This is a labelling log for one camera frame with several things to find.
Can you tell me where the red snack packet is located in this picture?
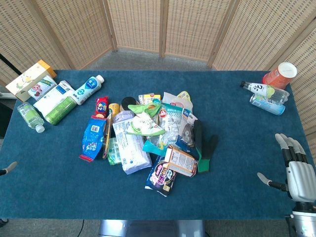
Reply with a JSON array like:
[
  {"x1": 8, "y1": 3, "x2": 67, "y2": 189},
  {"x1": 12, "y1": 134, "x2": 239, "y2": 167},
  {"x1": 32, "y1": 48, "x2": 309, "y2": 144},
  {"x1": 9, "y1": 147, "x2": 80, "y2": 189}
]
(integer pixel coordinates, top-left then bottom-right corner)
[{"x1": 95, "y1": 96, "x2": 110, "y2": 119}]

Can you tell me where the yellow snack can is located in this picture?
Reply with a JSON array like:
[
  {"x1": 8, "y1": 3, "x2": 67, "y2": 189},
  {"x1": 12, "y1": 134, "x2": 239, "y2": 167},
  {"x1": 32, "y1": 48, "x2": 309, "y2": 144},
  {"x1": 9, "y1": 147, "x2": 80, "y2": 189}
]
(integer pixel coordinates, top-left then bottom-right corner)
[{"x1": 108, "y1": 103, "x2": 120, "y2": 119}]

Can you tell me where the clear black cap bottle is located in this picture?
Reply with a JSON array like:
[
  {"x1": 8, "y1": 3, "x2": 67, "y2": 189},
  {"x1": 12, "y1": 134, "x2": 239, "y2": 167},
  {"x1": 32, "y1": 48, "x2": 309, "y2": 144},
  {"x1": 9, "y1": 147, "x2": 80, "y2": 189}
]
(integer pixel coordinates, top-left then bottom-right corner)
[{"x1": 240, "y1": 80, "x2": 290, "y2": 103}]

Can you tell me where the white wet wipes pack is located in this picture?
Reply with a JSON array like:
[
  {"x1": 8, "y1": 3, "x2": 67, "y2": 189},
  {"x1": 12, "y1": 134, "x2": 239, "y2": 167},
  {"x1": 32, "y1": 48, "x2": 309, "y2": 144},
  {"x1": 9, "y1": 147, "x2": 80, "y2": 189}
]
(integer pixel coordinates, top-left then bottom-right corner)
[{"x1": 112, "y1": 116, "x2": 153, "y2": 175}]

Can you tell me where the green mint candy pack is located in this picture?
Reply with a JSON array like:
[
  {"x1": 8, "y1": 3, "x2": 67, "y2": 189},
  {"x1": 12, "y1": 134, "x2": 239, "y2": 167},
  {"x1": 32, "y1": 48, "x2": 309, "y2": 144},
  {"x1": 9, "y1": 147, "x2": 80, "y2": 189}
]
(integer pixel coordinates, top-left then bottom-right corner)
[{"x1": 107, "y1": 137, "x2": 122, "y2": 165}]

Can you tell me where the black yellow toothbrush pack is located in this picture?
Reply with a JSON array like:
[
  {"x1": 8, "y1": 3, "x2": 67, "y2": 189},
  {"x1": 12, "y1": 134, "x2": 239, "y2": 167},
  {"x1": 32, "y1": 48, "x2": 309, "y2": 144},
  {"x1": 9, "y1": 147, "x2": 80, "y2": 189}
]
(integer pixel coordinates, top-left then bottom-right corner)
[{"x1": 102, "y1": 108, "x2": 114, "y2": 159}]

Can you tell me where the yellow white tissue box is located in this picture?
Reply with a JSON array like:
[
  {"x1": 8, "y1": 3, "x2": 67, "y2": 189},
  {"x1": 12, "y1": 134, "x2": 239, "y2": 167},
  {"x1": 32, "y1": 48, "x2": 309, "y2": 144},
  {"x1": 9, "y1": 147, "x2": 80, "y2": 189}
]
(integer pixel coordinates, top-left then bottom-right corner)
[{"x1": 5, "y1": 59, "x2": 57, "y2": 103}]

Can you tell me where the white blue milk bottle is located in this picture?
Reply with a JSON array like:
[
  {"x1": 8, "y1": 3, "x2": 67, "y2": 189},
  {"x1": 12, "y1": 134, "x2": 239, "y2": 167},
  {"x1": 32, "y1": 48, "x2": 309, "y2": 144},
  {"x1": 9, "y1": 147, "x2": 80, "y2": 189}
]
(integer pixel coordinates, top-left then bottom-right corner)
[{"x1": 72, "y1": 75, "x2": 105, "y2": 106}]

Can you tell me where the white red strawberry pack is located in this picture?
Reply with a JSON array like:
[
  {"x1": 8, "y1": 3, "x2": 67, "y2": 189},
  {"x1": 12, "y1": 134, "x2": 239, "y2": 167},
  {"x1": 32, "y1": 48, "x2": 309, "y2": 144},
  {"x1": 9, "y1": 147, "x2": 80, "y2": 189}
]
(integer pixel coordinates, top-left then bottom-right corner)
[{"x1": 27, "y1": 75, "x2": 58, "y2": 101}]

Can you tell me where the blue hook blister pack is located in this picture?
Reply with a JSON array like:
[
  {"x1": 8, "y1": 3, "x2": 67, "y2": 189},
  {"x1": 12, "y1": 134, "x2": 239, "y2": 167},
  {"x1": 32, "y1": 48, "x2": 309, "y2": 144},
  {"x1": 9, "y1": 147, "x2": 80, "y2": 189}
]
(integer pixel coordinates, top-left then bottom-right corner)
[{"x1": 177, "y1": 108, "x2": 198, "y2": 149}]

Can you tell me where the yellow white small box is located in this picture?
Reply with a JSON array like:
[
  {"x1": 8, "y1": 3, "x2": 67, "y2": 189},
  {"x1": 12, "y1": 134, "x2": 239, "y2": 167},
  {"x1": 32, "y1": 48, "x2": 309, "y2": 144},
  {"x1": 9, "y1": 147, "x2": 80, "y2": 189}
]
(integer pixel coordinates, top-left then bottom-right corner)
[{"x1": 138, "y1": 93, "x2": 161, "y2": 105}]

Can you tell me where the blue table cloth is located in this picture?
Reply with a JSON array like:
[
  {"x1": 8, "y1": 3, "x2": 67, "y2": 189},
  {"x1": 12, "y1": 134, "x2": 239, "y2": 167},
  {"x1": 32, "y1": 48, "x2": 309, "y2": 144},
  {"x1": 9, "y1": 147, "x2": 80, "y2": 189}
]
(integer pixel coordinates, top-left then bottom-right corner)
[{"x1": 0, "y1": 70, "x2": 312, "y2": 221}]

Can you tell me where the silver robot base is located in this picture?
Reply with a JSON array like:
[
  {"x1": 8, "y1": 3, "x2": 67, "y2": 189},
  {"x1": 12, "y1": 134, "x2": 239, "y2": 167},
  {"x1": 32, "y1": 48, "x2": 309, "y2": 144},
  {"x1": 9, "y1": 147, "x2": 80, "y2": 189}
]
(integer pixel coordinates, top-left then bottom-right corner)
[{"x1": 98, "y1": 219, "x2": 206, "y2": 237}]

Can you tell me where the orange cup noodle tub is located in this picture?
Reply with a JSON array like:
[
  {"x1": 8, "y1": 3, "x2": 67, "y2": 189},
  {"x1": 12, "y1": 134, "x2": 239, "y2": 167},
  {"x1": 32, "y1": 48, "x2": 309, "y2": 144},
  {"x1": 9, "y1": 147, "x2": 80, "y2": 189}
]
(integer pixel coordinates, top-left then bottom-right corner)
[{"x1": 262, "y1": 62, "x2": 298, "y2": 90}]

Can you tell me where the white pink snack pouch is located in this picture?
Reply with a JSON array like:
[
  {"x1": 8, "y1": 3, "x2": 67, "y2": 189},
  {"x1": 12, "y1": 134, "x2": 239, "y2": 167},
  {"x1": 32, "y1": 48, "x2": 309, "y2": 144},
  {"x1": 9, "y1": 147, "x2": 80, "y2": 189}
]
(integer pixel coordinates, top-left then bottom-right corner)
[{"x1": 161, "y1": 90, "x2": 194, "y2": 111}]

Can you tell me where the black green work glove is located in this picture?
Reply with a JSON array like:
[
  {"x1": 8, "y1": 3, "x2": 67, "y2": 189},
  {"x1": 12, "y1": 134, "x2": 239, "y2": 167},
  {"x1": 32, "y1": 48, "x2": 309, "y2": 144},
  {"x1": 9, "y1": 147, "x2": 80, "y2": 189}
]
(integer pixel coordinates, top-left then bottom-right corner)
[{"x1": 194, "y1": 119, "x2": 219, "y2": 174}]

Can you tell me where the clear green label bottle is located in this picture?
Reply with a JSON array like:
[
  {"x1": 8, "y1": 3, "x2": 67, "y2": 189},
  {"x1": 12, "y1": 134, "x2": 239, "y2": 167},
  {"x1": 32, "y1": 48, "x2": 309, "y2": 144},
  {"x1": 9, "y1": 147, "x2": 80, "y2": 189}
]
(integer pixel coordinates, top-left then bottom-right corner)
[{"x1": 17, "y1": 102, "x2": 45, "y2": 133}]

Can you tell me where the dark purple snack bag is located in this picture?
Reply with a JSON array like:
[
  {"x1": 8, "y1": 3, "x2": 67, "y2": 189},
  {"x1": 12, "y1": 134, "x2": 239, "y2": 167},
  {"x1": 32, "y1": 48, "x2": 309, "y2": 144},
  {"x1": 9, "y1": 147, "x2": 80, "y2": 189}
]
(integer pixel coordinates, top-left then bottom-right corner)
[{"x1": 144, "y1": 160, "x2": 177, "y2": 197}]

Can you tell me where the green drink can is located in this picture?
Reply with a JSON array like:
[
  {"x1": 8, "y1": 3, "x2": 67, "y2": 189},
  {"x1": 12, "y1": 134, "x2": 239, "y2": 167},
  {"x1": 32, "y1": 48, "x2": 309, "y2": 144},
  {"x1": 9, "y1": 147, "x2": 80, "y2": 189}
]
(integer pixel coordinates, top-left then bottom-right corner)
[{"x1": 44, "y1": 96, "x2": 78, "y2": 126}]

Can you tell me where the blue snack packet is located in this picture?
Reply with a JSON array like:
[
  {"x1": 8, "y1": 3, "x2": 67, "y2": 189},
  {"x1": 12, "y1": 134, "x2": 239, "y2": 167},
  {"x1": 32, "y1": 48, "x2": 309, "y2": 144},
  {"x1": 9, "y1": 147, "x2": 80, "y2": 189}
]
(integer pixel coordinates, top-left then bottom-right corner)
[{"x1": 79, "y1": 115, "x2": 107, "y2": 163}]

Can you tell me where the teal plastic wrapper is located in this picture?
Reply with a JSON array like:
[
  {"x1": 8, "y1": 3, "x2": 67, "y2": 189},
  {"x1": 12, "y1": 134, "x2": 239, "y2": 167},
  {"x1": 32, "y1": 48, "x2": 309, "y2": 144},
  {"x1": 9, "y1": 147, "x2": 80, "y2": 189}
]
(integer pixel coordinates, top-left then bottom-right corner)
[{"x1": 142, "y1": 140, "x2": 168, "y2": 157}]

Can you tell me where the black round lid jar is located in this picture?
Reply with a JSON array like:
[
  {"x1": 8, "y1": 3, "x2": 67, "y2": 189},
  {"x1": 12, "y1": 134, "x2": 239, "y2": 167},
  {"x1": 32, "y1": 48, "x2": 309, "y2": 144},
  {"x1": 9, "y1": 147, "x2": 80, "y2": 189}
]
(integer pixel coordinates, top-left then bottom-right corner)
[{"x1": 119, "y1": 96, "x2": 140, "y2": 113}]

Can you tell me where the green white pouch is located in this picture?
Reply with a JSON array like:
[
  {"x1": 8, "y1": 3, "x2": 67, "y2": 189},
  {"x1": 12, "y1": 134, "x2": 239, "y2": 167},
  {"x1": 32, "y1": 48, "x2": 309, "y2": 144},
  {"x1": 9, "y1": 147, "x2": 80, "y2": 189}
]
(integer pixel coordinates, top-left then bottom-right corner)
[{"x1": 126, "y1": 102, "x2": 165, "y2": 136}]

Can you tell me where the white blue tissue pack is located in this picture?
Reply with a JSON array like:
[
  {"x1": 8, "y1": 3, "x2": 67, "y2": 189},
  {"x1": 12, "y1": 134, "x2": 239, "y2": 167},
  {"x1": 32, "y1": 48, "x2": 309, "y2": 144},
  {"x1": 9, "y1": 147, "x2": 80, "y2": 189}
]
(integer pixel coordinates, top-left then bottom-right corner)
[{"x1": 33, "y1": 80, "x2": 76, "y2": 117}]

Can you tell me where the clear teal plastic product package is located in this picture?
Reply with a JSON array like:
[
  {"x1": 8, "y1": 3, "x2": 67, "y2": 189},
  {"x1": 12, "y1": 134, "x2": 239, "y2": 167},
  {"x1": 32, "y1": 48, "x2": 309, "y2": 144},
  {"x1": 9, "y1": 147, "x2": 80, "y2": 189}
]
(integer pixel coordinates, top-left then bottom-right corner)
[{"x1": 158, "y1": 103, "x2": 188, "y2": 144}]

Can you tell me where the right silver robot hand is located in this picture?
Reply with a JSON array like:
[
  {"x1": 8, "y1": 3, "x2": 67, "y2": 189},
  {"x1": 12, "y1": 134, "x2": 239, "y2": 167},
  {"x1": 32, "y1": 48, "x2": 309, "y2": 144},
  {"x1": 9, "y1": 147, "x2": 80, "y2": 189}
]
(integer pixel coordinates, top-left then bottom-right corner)
[{"x1": 256, "y1": 133, "x2": 316, "y2": 203}]

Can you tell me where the woven bamboo folding screen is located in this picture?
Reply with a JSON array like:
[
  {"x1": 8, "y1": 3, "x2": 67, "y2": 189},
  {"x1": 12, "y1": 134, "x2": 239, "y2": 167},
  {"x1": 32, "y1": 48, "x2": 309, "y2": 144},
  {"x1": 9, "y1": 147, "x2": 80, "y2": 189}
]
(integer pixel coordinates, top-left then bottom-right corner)
[{"x1": 0, "y1": 0, "x2": 316, "y2": 158}]

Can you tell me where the orange white carton box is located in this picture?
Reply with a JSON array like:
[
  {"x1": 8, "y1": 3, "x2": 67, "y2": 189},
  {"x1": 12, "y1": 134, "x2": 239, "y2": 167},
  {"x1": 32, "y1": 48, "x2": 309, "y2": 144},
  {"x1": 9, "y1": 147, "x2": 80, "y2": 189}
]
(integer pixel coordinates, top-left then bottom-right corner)
[{"x1": 164, "y1": 145, "x2": 198, "y2": 178}]

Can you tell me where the blue label plastic bottle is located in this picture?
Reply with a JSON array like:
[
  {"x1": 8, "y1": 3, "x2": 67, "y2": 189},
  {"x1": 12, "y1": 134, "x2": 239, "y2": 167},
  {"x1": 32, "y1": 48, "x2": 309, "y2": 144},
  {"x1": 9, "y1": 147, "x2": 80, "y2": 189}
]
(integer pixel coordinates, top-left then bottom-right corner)
[{"x1": 249, "y1": 93, "x2": 286, "y2": 116}]

